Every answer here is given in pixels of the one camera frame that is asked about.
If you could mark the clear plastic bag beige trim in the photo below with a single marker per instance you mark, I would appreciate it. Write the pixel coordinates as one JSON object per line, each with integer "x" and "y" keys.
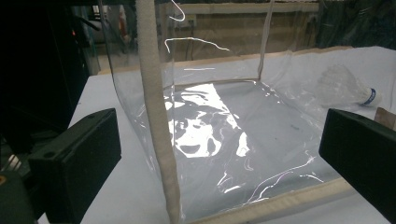
{"x": 218, "y": 130}

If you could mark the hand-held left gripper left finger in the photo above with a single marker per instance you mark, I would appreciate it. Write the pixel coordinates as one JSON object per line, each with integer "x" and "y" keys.
{"x": 77, "y": 161}

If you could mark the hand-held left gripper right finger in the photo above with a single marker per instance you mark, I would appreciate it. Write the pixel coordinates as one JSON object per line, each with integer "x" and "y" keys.
{"x": 361, "y": 149}

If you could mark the white feather shuttlecock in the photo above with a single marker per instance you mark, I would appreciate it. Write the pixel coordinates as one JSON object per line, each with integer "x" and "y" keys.
{"x": 345, "y": 85}

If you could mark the dark equipment rack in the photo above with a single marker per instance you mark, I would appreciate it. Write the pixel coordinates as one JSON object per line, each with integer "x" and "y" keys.
{"x": 37, "y": 62}

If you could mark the wooden board wall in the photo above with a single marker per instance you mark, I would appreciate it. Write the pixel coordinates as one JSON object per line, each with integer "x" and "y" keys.
{"x": 224, "y": 31}

